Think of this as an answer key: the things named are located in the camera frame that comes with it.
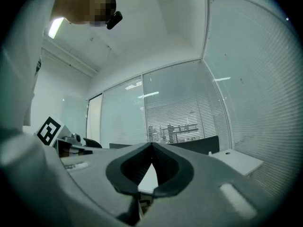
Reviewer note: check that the black head-worn camera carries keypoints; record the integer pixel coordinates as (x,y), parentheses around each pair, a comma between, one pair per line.
(114,20)

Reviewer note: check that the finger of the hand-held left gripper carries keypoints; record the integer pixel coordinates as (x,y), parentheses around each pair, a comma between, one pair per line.
(81,148)

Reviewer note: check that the person's white shirt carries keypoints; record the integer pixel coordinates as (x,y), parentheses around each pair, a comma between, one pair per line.
(19,79)

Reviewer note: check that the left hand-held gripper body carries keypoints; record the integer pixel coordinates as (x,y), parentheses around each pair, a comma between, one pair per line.
(50,131)

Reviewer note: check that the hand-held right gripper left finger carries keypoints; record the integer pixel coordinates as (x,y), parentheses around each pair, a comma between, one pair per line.
(94,174)

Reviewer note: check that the black office chair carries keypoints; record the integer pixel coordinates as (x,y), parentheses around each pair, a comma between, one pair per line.
(92,142)

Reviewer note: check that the person's head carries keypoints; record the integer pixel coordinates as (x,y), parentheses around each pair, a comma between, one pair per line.
(71,6)

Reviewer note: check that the ceiling light panel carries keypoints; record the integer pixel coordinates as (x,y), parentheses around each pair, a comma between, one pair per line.
(55,27)

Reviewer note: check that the background office desks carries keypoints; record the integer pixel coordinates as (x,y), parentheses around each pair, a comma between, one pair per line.
(175,132)

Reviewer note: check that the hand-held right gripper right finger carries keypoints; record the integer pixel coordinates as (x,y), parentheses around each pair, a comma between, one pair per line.
(201,197)

